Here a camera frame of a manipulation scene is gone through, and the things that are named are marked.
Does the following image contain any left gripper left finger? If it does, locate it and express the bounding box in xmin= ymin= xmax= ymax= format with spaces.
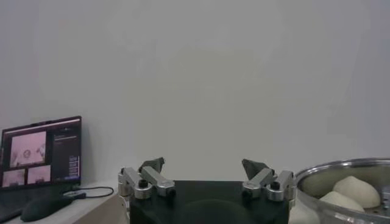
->
xmin=118 ymin=156 xmax=177 ymax=200

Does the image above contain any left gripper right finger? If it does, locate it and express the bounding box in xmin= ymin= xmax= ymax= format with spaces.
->
xmin=241 ymin=158 xmax=296 ymax=202

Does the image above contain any white steamed baozi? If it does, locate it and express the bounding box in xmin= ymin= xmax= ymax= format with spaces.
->
xmin=319 ymin=191 xmax=366 ymax=213
xmin=332 ymin=175 xmax=381 ymax=209

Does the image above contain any perforated steel steamer basket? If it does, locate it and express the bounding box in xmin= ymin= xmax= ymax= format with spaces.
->
xmin=294 ymin=157 xmax=390 ymax=224

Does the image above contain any white side table with mouse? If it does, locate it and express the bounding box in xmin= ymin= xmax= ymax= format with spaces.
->
xmin=0 ymin=182 xmax=129 ymax=224

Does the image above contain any black laptop beside mouse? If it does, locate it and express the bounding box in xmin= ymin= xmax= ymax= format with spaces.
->
xmin=0 ymin=115 xmax=83 ymax=223

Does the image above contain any black computer mouse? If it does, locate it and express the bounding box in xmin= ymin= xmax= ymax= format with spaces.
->
xmin=20 ymin=194 xmax=74 ymax=222

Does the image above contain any black cable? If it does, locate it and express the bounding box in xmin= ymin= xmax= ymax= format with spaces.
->
xmin=62 ymin=186 xmax=115 ymax=200

